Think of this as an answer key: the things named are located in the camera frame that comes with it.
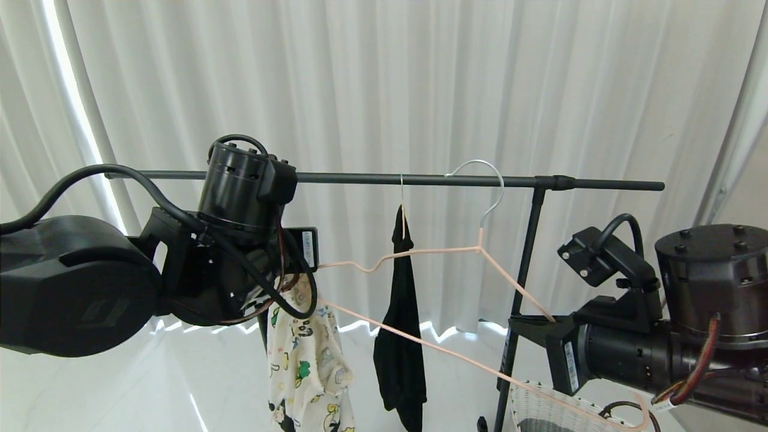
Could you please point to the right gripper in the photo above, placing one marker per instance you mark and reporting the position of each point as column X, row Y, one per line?
column 624, row 354

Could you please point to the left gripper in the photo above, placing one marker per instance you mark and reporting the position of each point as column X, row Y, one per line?
column 294, row 252

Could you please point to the pink clothes hanger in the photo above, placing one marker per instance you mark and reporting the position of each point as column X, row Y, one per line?
column 403, row 222
column 480, row 239

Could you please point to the cream printed garment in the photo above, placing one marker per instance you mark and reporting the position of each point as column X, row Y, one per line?
column 306, row 360

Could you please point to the black garment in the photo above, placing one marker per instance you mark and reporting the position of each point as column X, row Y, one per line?
column 399, row 360

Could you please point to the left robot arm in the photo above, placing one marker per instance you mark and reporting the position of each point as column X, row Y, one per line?
column 72, row 288

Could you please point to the white laundry basket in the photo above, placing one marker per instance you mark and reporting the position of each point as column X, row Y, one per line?
column 540, row 408

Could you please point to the black clothes rack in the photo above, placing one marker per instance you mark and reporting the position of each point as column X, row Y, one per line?
column 360, row 178

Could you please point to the white curtain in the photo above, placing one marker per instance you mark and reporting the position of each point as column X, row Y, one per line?
column 420, row 78

